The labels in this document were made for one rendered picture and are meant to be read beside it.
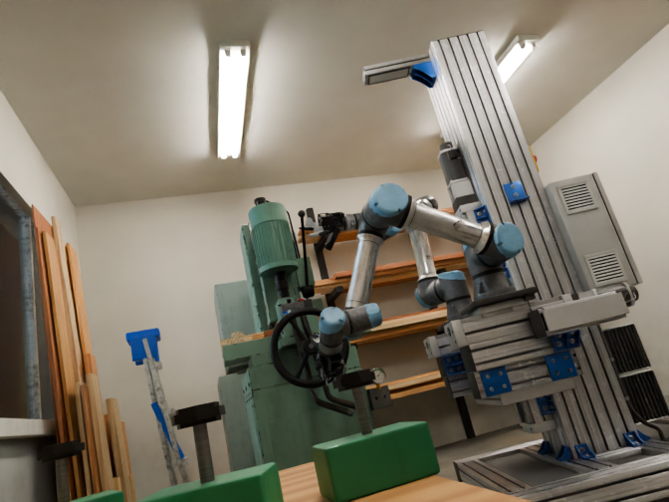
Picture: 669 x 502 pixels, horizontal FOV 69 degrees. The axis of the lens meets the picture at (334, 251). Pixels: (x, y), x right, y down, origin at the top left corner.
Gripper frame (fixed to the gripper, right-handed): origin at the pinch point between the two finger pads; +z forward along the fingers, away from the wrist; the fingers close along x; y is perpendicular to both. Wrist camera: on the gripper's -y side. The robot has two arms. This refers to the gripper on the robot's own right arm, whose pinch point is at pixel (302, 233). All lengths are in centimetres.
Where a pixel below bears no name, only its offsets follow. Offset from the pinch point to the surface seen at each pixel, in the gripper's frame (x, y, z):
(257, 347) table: 35, -33, 29
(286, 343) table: 44, -29, 20
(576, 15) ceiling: -94, 100, -227
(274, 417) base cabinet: 51, -55, 28
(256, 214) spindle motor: -7.6, 9.4, 18.5
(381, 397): 55, -55, -14
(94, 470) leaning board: -27, -116, 112
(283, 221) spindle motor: -4.1, 5.5, 7.4
